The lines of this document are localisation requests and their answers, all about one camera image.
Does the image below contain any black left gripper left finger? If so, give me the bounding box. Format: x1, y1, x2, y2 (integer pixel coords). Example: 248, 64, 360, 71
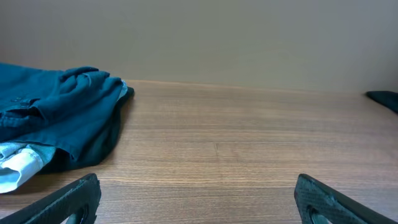
1, 173, 101, 224

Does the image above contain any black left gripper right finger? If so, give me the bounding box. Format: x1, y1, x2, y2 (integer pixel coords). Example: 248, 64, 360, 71
294, 174, 397, 224

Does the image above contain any folded white garment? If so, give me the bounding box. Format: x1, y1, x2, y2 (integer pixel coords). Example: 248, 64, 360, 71
1, 142, 57, 194

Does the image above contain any folded navy blue garment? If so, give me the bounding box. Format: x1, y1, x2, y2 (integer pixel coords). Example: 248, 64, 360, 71
1, 63, 123, 159

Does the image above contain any blue garment on right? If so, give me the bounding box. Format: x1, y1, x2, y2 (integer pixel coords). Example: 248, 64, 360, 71
365, 91, 398, 113

